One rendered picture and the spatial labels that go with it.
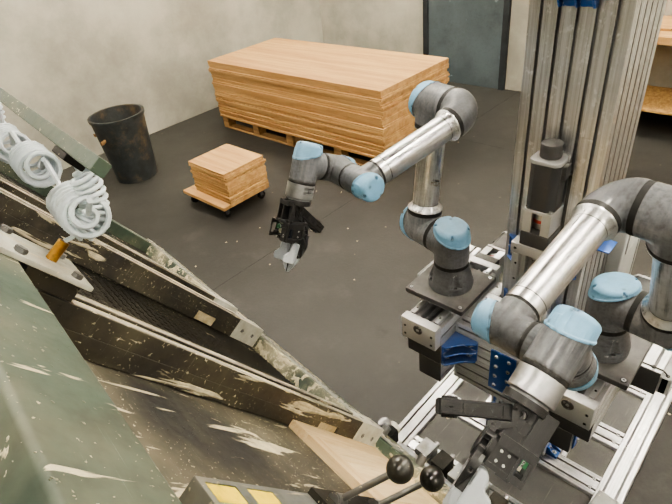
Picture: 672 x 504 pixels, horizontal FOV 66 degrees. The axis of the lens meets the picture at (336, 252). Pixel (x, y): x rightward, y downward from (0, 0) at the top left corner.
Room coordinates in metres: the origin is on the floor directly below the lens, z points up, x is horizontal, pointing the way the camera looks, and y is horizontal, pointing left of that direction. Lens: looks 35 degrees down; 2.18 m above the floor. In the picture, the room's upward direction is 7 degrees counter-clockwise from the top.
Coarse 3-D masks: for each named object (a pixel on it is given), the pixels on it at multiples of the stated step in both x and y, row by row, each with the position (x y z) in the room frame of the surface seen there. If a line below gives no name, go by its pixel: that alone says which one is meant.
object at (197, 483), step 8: (192, 480) 0.33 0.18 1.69; (200, 480) 0.33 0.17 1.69; (208, 480) 0.33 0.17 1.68; (216, 480) 0.34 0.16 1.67; (224, 480) 0.35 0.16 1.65; (192, 488) 0.32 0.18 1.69; (200, 488) 0.32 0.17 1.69; (208, 488) 0.32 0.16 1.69; (240, 488) 0.34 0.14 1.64; (248, 488) 0.35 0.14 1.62; (256, 488) 0.36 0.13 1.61; (264, 488) 0.37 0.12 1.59; (272, 488) 0.37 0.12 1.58; (184, 496) 0.32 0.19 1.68; (192, 496) 0.31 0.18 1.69; (200, 496) 0.31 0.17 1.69; (208, 496) 0.30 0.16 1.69; (248, 496) 0.33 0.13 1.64; (280, 496) 0.36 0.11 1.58; (288, 496) 0.37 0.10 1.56; (296, 496) 0.38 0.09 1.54; (304, 496) 0.39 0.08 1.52
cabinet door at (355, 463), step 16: (304, 432) 0.71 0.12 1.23; (320, 432) 0.76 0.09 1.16; (320, 448) 0.67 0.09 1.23; (336, 448) 0.72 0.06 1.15; (352, 448) 0.77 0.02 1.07; (368, 448) 0.84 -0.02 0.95; (336, 464) 0.63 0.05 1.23; (352, 464) 0.67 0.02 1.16; (368, 464) 0.72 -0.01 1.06; (384, 464) 0.79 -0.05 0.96; (352, 480) 0.59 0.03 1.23; (368, 480) 0.62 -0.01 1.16; (368, 496) 0.55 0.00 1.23; (384, 496) 0.58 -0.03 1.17; (416, 496) 0.68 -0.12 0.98
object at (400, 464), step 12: (396, 456) 0.42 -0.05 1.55; (396, 468) 0.40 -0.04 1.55; (408, 468) 0.40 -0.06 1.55; (372, 480) 0.41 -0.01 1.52; (384, 480) 0.40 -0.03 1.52; (396, 480) 0.39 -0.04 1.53; (408, 480) 0.39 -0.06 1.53; (336, 492) 0.41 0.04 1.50; (348, 492) 0.40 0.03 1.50; (360, 492) 0.40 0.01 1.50
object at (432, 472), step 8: (424, 472) 0.45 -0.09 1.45; (432, 472) 0.45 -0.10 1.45; (440, 472) 0.45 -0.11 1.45; (424, 480) 0.44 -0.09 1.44; (432, 480) 0.44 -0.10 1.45; (440, 480) 0.44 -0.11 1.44; (408, 488) 0.45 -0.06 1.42; (416, 488) 0.44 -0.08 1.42; (424, 488) 0.44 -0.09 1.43; (432, 488) 0.43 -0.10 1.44; (440, 488) 0.43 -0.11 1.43; (392, 496) 0.44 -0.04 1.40; (400, 496) 0.44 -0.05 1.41
